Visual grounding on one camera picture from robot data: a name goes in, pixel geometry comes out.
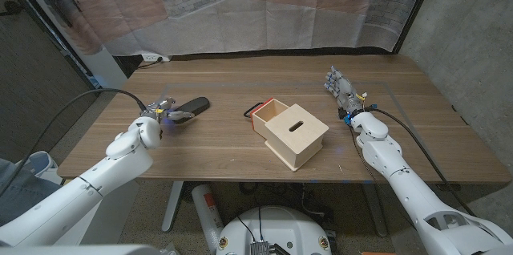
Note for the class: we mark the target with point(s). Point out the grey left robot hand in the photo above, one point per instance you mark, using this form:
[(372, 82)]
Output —
[(164, 111)]

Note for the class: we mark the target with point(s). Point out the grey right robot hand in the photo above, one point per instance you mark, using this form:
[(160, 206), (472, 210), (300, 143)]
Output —
[(345, 92)]

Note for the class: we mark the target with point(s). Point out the dark grey glasses case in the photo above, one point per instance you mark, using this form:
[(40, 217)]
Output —
[(196, 106)]

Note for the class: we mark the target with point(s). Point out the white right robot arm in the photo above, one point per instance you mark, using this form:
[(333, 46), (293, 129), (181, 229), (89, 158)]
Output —
[(409, 191)]

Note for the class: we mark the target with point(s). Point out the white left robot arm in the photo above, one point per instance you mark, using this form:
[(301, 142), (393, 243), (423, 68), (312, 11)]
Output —
[(100, 175)]

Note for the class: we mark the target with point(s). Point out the wooden drawer with red front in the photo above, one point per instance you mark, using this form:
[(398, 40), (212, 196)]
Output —
[(272, 112)]

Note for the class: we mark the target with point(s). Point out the white power strip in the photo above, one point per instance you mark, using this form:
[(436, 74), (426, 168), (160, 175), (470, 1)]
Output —
[(150, 57)]

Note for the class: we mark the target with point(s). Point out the wooden box with slot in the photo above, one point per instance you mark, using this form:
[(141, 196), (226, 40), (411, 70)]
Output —
[(296, 138)]

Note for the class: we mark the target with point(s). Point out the grey table leg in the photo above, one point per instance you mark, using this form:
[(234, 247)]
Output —
[(374, 211), (172, 207)]

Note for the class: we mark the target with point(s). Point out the white cylinder with orange label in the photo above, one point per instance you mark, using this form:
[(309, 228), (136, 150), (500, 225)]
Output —
[(206, 215)]

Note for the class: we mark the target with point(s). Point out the printed room backdrop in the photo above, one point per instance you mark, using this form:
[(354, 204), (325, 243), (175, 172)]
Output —
[(240, 18)]

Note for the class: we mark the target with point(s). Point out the white sneaker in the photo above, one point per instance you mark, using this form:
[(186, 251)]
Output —
[(38, 160)]

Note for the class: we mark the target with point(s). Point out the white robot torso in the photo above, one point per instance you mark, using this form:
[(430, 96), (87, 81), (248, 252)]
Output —
[(276, 227)]

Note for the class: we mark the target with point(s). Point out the person's leg in jeans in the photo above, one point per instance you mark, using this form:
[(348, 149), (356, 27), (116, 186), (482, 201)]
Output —
[(24, 191)]

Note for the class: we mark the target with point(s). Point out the black backdrop frame pole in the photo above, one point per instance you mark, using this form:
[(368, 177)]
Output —
[(416, 8), (58, 34)]

